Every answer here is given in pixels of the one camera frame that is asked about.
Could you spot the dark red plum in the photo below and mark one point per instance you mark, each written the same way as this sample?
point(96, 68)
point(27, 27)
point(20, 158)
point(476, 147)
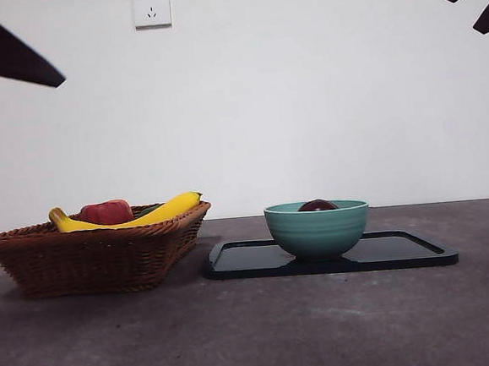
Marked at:
point(317, 205)

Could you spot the teal ribbed bowl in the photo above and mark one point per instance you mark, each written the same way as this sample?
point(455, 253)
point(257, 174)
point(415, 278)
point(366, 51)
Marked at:
point(318, 236)

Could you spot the red apple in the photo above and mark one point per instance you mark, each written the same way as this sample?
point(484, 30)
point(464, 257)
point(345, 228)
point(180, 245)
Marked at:
point(104, 211)

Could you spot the dark green vegetable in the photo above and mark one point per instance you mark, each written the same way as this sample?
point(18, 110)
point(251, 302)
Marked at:
point(150, 209)

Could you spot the brown wicker basket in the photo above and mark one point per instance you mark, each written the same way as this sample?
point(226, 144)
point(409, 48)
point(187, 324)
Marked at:
point(85, 263)

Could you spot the yellow banana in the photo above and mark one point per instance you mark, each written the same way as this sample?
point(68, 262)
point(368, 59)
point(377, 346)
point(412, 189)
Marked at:
point(174, 206)

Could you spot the black rectangular tray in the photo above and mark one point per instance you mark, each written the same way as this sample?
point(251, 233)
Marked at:
point(251, 263)

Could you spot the white wall socket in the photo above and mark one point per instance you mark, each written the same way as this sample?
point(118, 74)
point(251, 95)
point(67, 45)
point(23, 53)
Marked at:
point(152, 10)

